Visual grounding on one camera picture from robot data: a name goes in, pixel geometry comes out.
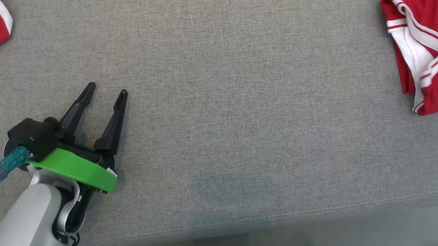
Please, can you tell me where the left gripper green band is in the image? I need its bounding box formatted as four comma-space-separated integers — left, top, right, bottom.
24, 78, 129, 195

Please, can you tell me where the teal cable connector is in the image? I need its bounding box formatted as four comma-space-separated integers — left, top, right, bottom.
0, 145, 32, 184

